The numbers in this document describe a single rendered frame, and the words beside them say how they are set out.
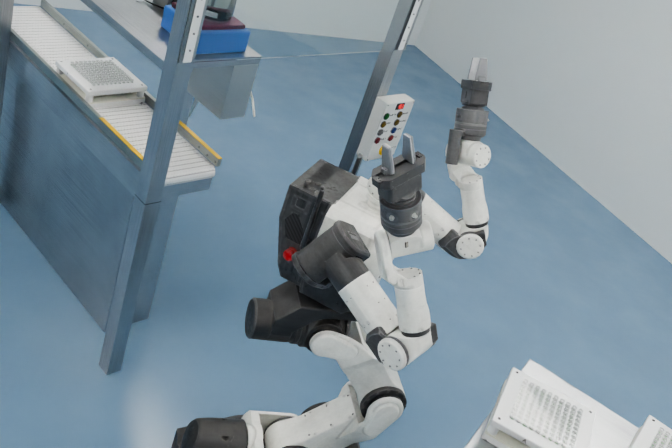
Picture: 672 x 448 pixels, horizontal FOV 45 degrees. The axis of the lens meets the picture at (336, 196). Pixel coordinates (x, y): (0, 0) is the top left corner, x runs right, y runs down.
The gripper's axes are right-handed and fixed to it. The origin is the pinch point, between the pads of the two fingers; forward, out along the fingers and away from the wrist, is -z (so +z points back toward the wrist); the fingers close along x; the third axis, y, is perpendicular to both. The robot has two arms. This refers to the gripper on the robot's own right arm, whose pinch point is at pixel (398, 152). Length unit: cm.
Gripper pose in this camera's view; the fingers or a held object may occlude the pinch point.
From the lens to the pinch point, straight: 160.5
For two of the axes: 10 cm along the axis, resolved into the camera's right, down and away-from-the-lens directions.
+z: 0.9, 7.9, 6.1
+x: 8.1, -4.2, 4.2
